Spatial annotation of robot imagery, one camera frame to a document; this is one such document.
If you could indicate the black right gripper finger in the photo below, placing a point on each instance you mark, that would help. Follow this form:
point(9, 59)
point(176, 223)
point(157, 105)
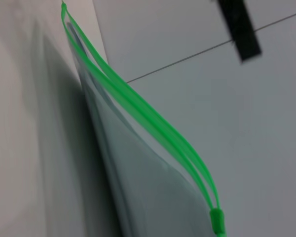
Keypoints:
point(241, 29)

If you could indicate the green zipper transparent document bag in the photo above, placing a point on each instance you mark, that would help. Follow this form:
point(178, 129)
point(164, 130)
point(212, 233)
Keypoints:
point(148, 172)

